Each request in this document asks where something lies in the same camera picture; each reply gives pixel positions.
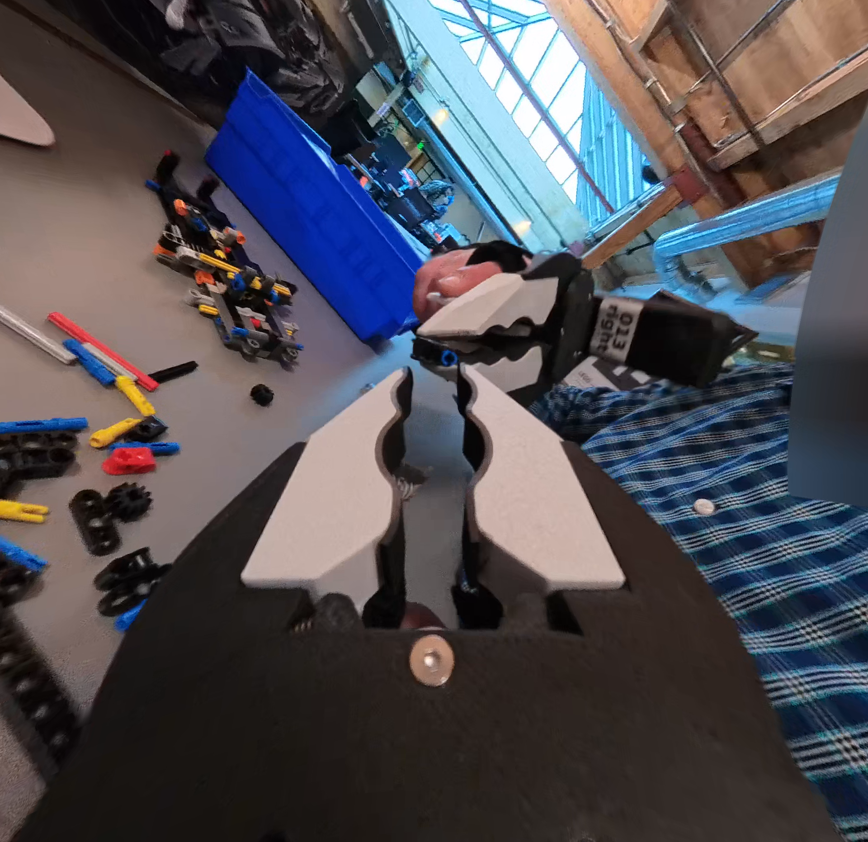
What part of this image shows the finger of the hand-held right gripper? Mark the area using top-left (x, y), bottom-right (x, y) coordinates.
top-left (468, 342), bottom-right (549, 405)
top-left (415, 274), bottom-right (560, 339)

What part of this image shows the large paned window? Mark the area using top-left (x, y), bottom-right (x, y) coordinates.
top-left (366, 0), bottom-right (652, 232)

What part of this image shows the yellow lego pin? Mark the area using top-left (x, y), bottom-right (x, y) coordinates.
top-left (114, 374), bottom-right (157, 417)

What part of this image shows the blue lego pin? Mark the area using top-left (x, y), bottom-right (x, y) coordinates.
top-left (63, 339), bottom-right (118, 387)

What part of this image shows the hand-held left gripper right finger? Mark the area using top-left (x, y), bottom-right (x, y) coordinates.
top-left (454, 365), bottom-right (626, 609)

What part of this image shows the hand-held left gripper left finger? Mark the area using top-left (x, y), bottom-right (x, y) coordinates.
top-left (241, 366), bottom-right (416, 619)

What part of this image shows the long grey lego axle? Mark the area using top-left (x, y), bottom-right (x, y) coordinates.
top-left (0, 305), bottom-right (79, 366)

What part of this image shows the wooden beam structure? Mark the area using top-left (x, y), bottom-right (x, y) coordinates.
top-left (525, 0), bottom-right (868, 290)

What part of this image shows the blue plaid shirt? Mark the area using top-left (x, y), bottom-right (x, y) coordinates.
top-left (529, 360), bottom-right (868, 842)

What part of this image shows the blue black lego axle assembly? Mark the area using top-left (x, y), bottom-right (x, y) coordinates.
top-left (410, 336), bottom-right (476, 368)

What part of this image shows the blue plastic bin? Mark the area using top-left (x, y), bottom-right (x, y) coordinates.
top-left (205, 69), bottom-right (425, 344)

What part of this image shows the silver ventilation duct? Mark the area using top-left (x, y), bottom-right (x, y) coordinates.
top-left (652, 172), bottom-right (843, 297)

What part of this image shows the multicolour lego chassis assembly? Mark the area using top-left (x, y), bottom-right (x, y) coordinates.
top-left (146, 150), bottom-right (304, 366)

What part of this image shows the pile of small lego pieces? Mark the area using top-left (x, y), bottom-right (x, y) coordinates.
top-left (0, 415), bottom-right (180, 633)

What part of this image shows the cluttered background workbench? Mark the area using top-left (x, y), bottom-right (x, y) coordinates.
top-left (339, 76), bottom-right (476, 246)

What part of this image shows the dark cloth heap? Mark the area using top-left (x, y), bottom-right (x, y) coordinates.
top-left (61, 0), bottom-right (354, 127)

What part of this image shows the black lego beam with holes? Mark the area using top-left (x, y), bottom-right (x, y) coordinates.
top-left (0, 605), bottom-right (81, 765)

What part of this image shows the short grey lego axle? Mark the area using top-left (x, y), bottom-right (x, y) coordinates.
top-left (80, 343), bottom-right (140, 385)

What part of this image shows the red lego axle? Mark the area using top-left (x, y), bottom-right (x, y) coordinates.
top-left (46, 312), bottom-right (160, 393)

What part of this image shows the person's right hand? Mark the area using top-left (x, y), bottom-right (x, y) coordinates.
top-left (412, 245), bottom-right (523, 321)

